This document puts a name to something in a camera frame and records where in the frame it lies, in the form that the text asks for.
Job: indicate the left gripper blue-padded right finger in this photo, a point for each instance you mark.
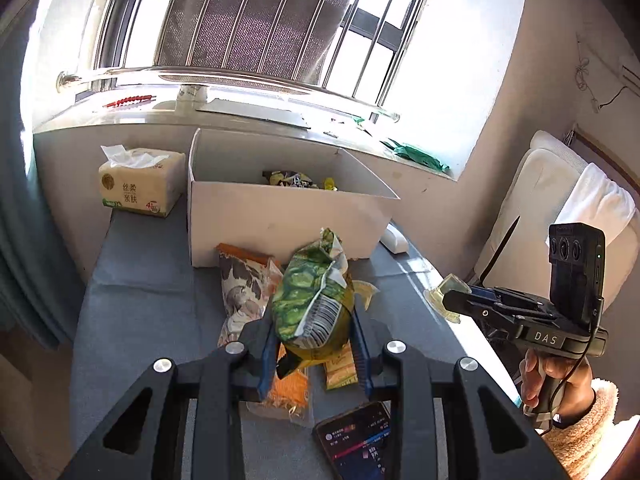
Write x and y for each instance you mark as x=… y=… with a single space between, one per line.
x=442 y=413

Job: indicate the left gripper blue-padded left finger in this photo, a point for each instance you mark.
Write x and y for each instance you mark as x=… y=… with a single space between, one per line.
x=142 y=437

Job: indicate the orange snack packet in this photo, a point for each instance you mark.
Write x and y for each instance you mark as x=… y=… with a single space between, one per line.
x=288 y=399

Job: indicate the green pea snack bag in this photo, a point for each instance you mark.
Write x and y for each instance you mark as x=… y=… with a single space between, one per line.
x=312 y=306

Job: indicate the yellow potato chips bag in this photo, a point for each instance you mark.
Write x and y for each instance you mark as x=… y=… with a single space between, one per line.
x=329 y=184

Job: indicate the black yellow chips bag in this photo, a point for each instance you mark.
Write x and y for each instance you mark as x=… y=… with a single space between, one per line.
x=288 y=179

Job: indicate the fluffy cream right sleeve forearm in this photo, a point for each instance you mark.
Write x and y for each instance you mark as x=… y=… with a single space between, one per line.
x=576 y=446

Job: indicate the person's right hand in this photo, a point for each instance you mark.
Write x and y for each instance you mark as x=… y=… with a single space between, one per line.
x=578 y=395

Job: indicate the black smartphone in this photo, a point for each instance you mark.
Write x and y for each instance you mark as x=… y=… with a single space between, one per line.
x=355 y=442

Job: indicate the cow pattern snack bag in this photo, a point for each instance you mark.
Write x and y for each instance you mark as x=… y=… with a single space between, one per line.
x=248 y=280

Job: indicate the white remote control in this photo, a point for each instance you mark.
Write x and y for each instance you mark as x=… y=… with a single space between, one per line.
x=394 y=241

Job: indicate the white cardboard box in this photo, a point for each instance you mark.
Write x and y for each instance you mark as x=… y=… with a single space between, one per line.
x=230 y=202

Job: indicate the grey-blue curtain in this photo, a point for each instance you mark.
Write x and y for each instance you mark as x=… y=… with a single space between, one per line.
x=40 y=286

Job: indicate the green plastic bag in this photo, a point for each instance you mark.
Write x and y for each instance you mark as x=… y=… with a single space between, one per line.
x=413 y=154

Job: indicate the tissue pack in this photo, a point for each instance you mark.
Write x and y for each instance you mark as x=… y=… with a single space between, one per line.
x=142 y=180

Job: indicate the flat cardboard sheet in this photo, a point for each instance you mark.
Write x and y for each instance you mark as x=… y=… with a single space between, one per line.
x=254 y=111

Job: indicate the grey hanging towel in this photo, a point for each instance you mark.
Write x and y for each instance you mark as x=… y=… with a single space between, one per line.
x=285 y=39

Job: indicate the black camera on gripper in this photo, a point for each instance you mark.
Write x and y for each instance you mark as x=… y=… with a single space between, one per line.
x=577 y=258

